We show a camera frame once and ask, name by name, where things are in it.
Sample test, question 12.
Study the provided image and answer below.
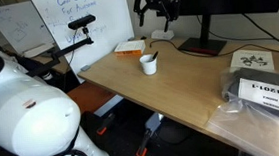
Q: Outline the small whiteboard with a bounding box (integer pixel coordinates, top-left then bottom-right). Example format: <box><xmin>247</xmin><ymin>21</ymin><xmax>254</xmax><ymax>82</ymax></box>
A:
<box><xmin>0</xmin><ymin>1</ymin><xmax>53</xmax><ymax>53</ymax></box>

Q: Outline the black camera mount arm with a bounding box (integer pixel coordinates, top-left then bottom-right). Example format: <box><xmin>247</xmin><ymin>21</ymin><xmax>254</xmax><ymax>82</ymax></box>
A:
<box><xmin>27</xmin><ymin>27</ymin><xmax>93</xmax><ymax>77</ymax></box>

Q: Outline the black marker pen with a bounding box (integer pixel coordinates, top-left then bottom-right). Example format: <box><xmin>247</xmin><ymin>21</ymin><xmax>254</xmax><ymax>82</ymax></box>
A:
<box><xmin>151</xmin><ymin>51</ymin><xmax>159</xmax><ymax>61</ymax></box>

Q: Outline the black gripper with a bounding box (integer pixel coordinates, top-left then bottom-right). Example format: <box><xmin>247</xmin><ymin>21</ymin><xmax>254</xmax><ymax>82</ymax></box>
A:
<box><xmin>133</xmin><ymin>0</ymin><xmax>181</xmax><ymax>32</ymax></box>

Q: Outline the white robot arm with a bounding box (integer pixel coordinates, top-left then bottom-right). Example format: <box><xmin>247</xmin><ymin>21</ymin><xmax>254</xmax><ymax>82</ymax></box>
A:
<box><xmin>0</xmin><ymin>56</ymin><xmax>109</xmax><ymax>156</ymax></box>

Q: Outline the printed paper sheet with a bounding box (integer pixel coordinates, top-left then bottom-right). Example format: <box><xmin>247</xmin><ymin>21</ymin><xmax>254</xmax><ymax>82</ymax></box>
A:
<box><xmin>231</xmin><ymin>50</ymin><xmax>274</xmax><ymax>71</ymax></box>

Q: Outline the orange handled clamp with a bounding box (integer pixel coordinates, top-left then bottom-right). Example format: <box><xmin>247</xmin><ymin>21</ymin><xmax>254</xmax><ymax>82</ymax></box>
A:
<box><xmin>96</xmin><ymin>113</ymin><xmax>115</xmax><ymax>135</ymax></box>
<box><xmin>135</xmin><ymin>128</ymin><xmax>152</xmax><ymax>156</ymax></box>

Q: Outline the black computer monitor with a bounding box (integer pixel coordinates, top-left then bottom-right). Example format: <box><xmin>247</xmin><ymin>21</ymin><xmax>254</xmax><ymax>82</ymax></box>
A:
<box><xmin>154</xmin><ymin>0</ymin><xmax>279</xmax><ymax>60</ymax></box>

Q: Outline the white power adapter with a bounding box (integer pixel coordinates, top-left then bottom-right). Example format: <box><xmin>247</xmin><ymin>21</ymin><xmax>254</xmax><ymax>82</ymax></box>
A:
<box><xmin>151</xmin><ymin>29</ymin><xmax>174</xmax><ymax>40</ymax></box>

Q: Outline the black stereo camera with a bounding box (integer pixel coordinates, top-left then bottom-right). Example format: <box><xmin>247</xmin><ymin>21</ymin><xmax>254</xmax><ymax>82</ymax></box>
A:
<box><xmin>68</xmin><ymin>15</ymin><xmax>96</xmax><ymax>30</ymax></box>

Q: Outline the large whiteboard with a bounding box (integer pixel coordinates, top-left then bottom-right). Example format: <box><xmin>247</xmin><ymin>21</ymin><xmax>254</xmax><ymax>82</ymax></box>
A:
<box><xmin>31</xmin><ymin>0</ymin><xmax>134</xmax><ymax>74</ymax></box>

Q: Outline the black monitor cable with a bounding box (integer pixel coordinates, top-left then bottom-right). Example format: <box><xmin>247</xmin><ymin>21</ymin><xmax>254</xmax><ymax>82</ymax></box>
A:
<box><xmin>147</xmin><ymin>10</ymin><xmax>279</xmax><ymax>66</ymax></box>

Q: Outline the orange white box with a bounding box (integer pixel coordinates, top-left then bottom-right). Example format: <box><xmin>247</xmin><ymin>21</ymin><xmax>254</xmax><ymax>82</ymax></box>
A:
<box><xmin>114</xmin><ymin>40</ymin><xmax>145</xmax><ymax>56</ymax></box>

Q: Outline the white ceramic mug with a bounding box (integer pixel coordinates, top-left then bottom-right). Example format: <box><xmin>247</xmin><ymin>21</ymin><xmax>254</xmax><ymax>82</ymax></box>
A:
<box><xmin>139</xmin><ymin>54</ymin><xmax>157</xmax><ymax>75</ymax></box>

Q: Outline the plastic bag with label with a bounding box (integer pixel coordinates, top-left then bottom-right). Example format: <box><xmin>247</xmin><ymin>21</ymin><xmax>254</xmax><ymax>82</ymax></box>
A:
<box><xmin>206</xmin><ymin>67</ymin><xmax>279</xmax><ymax>156</ymax></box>

